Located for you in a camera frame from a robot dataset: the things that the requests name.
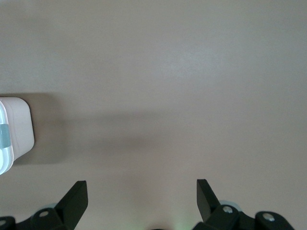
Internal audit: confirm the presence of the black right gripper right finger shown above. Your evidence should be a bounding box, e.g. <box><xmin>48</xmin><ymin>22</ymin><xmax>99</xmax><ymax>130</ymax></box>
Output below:
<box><xmin>194</xmin><ymin>179</ymin><xmax>295</xmax><ymax>230</ymax></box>

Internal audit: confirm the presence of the clear plastic storage container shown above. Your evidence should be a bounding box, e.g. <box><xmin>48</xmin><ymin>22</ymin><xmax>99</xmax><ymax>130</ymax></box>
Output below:
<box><xmin>0</xmin><ymin>97</ymin><xmax>35</xmax><ymax>161</ymax></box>

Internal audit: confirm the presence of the grey latch clip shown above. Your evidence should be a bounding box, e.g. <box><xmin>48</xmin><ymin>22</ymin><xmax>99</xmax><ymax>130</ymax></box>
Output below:
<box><xmin>0</xmin><ymin>124</ymin><xmax>12</xmax><ymax>149</ymax></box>

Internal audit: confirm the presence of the white plastic box lid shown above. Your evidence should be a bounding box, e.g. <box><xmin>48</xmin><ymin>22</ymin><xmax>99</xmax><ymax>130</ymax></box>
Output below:
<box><xmin>0</xmin><ymin>100</ymin><xmax>14</xmax><ymax>175</ymax></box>

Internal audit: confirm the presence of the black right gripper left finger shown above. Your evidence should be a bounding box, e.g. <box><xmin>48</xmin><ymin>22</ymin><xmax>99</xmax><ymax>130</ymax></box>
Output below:
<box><xmin>0</xmin><ymin>180</ymin><xmax>89</xmax><ymax>230</ymax></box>

